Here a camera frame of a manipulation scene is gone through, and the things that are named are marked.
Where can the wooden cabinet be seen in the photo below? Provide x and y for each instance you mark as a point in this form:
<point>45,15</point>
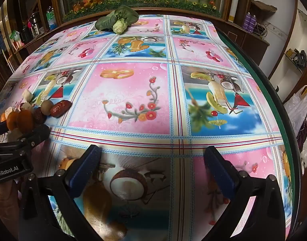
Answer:
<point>246,30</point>

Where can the green packet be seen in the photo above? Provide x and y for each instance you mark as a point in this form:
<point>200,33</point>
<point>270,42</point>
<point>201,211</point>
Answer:
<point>15,35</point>

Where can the person's left hand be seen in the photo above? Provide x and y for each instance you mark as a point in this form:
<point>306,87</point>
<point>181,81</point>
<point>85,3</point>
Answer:
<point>3,205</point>

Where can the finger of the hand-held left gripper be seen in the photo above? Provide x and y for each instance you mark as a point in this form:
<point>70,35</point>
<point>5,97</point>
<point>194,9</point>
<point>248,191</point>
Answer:
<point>35,134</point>
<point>0,129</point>

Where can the white sugarcane chunk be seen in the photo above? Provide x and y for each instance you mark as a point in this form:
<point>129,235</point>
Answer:
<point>27,96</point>

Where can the dark round date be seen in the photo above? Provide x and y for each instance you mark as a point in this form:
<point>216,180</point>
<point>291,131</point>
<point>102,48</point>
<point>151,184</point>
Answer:
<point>39,116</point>

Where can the brown longan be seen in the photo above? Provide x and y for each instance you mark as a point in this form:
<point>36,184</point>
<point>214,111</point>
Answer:
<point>47,106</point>

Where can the purple bottle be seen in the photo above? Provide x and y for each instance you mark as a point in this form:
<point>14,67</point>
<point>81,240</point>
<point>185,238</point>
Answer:
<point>248,22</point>
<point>254,23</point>

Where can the green bok choy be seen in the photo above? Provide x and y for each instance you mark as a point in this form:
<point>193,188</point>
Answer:
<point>115,21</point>

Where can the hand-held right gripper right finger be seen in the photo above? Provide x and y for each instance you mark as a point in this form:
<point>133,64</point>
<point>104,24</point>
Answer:
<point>218,173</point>

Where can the red date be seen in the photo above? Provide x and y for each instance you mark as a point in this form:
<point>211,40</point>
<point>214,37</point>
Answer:
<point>60,108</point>

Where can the black kettle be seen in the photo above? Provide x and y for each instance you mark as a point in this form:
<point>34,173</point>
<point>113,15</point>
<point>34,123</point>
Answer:
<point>25,34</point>

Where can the steel thermos flask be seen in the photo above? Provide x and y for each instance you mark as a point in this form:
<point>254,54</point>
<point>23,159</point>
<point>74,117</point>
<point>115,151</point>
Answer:
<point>34,23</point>

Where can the orange mandarin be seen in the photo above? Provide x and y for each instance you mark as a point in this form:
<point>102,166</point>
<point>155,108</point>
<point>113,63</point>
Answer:
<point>25,121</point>
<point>12,121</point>

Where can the clear plastic bag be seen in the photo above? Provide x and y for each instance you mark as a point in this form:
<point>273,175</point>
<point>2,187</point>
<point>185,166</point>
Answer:
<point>297,110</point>

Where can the green label plastic bottle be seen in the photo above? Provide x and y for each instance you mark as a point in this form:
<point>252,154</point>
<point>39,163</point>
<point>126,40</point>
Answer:
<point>51,17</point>

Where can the printed tablecloth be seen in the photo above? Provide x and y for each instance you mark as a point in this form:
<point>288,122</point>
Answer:
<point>143,100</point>

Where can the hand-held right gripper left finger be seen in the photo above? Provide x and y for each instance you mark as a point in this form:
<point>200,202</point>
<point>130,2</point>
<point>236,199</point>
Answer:
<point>86,170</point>

